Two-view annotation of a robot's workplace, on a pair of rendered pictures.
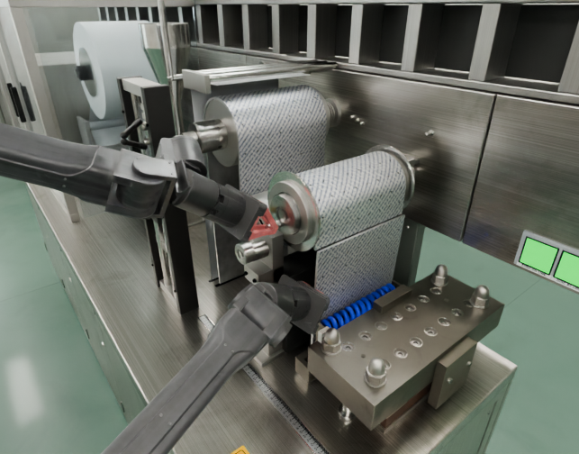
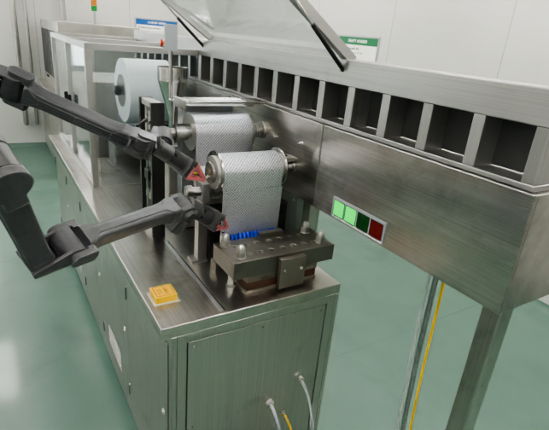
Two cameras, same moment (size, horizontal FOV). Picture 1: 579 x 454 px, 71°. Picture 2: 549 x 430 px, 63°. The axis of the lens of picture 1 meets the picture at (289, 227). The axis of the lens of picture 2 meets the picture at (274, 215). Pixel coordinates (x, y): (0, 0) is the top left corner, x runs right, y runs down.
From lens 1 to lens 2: 90 cm
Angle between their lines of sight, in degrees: 8
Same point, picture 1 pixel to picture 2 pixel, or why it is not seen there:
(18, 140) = (96, 117)
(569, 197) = (347, 177)
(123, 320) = not seen: hidden behind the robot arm
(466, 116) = (314, 135)
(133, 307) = not seen: hidden behind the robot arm
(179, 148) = (160, 130)
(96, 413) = (82, 339)
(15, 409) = (23, 328)
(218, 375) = (157, 213)
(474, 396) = (305, 289)
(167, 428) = (134, 219)
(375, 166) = (264, 155)
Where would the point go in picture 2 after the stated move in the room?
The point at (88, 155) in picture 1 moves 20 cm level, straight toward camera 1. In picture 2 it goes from (121, 126) to (125, 142)
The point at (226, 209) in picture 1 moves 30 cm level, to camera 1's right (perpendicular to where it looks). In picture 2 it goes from (178, 160) to (270, 171)
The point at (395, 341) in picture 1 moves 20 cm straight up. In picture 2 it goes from (260, 247) to (265, 192)
